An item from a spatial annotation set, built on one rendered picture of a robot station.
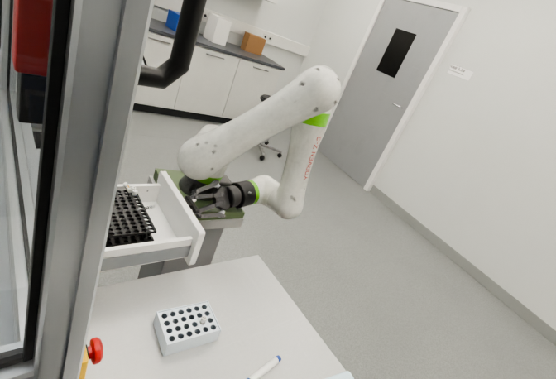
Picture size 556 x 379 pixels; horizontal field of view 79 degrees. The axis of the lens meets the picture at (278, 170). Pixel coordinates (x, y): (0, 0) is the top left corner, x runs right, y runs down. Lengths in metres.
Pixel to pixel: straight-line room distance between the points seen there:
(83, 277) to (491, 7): 3.94
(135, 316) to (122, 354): 0.09
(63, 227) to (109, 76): 0.12
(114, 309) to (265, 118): 0.58
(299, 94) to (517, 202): 2.91
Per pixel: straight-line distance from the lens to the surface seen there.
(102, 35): 0.23
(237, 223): 1.26
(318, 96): 0.89
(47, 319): 0.36
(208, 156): 0.97
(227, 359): 0.86
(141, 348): 0.83
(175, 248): 0.88
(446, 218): 3.82
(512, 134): 3.63
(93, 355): 0.67
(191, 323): 0.84
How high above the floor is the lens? 1.44
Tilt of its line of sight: 23 degrees down
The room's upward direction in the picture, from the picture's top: 23 degrees clockwise
